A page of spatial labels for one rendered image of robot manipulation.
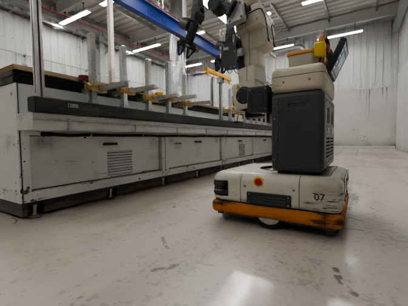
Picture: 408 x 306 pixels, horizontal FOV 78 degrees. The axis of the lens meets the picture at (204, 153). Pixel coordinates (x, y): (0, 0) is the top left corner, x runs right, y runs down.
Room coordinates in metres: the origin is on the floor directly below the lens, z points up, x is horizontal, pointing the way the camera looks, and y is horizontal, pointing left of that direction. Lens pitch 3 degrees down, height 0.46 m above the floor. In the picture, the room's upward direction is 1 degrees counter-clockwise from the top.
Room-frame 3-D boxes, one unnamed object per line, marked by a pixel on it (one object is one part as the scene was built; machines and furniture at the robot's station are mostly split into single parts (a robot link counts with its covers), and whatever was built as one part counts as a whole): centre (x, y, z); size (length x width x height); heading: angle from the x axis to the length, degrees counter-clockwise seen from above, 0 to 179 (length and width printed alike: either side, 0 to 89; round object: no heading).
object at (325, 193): (1.51, -0.48, 0.16); 0.67 x 0.64 x 0.25; 58
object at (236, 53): (1.67, -0.24, 0.99); 0.28 x 0.16 x 0.22; 148
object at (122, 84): (1.63, 0.64, 0.80); 0.43 x 0.03 x 0.04; 58
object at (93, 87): (1.65, 0.70, 0.80); 0.14 x 0.06 x 0.05; 148
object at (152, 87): (1.85, 0.51, 0.82); 0.43 x 0.03 x 0.04; 58
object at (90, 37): (1.63, 0.71, 0.91); 0.04 x 0.04 x 0.48; 58
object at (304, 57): (1.45, -0.58, 0.87); 0.23 x 0.15 x 0.11; 148
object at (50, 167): (3.78, 0.01, 0.44); 5.10 x 0.69 x 0.87; 148
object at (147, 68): (2.05, 0.44, 0.88); 0.04 x 0.04 x 0.48; 58
